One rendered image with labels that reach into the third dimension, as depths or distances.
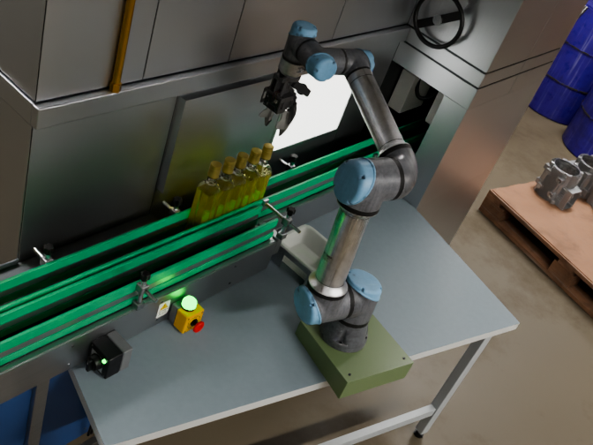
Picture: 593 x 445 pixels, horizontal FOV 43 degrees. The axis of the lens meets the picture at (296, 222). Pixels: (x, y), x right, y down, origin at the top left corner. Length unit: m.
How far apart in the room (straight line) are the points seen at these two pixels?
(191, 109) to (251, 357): 0.75
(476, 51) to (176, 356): 1.54
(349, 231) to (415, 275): 0.88
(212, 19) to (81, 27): 0.43
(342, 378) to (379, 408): 1.14
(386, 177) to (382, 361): 0.66
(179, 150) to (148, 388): 0.70
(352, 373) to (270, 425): 0.92
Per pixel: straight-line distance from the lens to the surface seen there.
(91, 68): 1.94
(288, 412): 3.19
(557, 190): 5.01
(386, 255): 2.86
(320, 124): 2.86
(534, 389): 3.91
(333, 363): 2.27
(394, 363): 2.36
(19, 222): 2.13
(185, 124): 2.25
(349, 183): 1.91
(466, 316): 2.79
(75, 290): 2.07
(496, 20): 2.86
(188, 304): 2.23
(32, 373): 2.04
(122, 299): 2.10
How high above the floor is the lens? 2.41
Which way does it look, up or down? 36 degrees down
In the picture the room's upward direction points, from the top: 22 degrees clockwise
